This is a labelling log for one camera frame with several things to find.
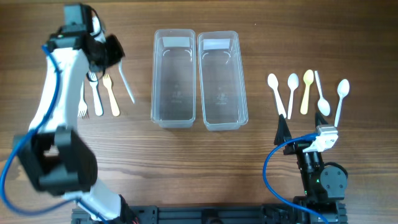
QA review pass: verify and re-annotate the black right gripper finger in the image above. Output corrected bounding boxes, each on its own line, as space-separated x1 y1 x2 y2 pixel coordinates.
274 114 292 146
315 112 328 127

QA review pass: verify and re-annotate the light blue plastic fork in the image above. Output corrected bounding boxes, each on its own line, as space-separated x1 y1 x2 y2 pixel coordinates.
88 72 103 116

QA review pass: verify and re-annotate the yellow plastic fork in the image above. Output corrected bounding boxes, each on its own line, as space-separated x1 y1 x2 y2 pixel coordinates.
103 73 120 116

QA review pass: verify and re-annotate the translucent white plastic fork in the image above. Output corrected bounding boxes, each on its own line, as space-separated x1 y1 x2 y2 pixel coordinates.
78 83 89 119

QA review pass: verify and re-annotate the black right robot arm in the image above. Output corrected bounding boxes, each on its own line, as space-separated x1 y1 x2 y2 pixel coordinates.
274 113 348 205

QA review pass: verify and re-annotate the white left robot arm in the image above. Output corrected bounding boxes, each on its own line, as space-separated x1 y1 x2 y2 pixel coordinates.
10 32 136 223

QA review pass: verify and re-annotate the right clear plastic container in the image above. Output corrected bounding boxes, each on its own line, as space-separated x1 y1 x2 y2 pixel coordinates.
198 30 248 131

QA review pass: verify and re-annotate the clear plastic container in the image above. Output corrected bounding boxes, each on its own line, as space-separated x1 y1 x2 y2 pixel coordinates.
151 29 197 128
198 30 248 131

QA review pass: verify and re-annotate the left clear plastic container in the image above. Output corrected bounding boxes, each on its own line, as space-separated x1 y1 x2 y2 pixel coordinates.
151 29 197 128

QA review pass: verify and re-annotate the white spoon bowl down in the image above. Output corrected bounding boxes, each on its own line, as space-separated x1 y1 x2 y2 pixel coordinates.
314 70 331 116

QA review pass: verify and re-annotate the white spoon far right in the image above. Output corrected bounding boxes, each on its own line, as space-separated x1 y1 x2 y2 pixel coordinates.
334 79 350 127

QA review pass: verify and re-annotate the white spoon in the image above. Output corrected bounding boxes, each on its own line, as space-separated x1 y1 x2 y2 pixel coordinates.
334 79 350 127
267 73 287 118
287 73 299 119

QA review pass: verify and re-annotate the yellow plastic spoon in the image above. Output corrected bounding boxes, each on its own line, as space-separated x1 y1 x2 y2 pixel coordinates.
300 70 314 114

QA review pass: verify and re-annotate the white spoon far left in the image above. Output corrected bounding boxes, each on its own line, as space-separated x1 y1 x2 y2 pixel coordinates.
267 73 287 118

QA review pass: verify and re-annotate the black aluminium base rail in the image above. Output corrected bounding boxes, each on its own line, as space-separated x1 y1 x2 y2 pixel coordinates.
70 203 348 224

